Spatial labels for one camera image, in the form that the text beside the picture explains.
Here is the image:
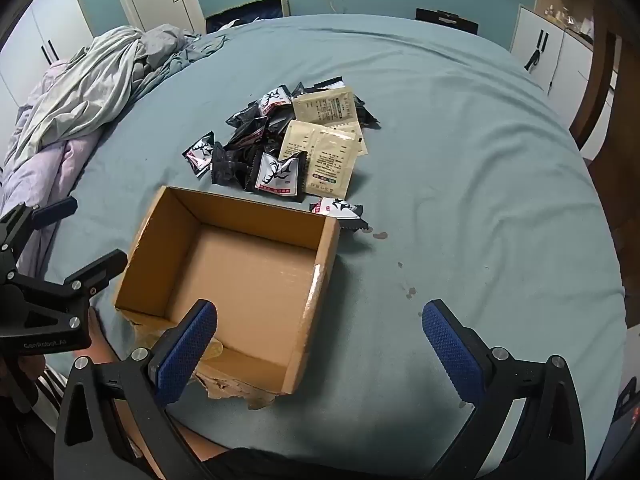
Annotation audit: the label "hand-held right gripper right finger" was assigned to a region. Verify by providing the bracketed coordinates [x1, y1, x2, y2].
[421, 299, 587, 480]

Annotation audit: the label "black antler-print snack packet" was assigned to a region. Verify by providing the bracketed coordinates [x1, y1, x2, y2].
[309, 197, 370, 233]

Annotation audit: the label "striped cloth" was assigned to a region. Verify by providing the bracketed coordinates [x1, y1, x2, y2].
[35, 365, 68, 431]

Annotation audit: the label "pile of black snack packets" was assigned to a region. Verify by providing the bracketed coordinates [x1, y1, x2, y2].
[181, 80, 381, 206]

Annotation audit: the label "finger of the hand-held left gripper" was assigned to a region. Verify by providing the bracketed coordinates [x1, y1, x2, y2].
[0, 250, 129, 356]
[0, 197, 79, 271]

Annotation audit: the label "black object with red mark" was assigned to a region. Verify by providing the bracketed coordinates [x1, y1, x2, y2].
[612, 375, 640, 441]

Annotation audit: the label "bottles on cabinet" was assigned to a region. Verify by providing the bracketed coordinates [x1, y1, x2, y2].
[534, 0, 596, 43]

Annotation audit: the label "grey crumpled cloth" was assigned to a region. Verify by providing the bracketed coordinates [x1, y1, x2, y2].
[135, 30, 226, 86]

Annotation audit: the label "brown cardboard box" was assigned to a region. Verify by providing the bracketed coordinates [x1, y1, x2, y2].
[114, 185, 342, 411]

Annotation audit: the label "white wardrobe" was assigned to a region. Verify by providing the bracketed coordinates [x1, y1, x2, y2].
[0, 0, 96, 106]

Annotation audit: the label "beige sachet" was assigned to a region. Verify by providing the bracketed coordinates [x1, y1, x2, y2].
[320, 85, 357, 128]
[291, 92, 341, 123]
[278, 120, 361, 161]
[305, 127, 369, 199]

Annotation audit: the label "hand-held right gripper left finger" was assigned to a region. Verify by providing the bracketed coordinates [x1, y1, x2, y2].
[52, 299, 219, 480]

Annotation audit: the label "white cabinet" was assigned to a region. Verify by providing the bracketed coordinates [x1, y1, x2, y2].
[510, 4, 616, 161]

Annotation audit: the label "dark framed picture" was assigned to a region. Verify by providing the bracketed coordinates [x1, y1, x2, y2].
[205, 0, 292, 35]

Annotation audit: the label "lilac duvet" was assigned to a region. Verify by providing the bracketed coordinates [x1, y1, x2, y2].
[0, 60, 106, 271]

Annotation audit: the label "brown wooden frame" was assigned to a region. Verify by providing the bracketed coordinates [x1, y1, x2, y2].
[567, 0, 640, 161]

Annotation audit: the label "light grey crumpled sheet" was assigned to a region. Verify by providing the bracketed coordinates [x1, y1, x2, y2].
[5, 25, 148, 171]

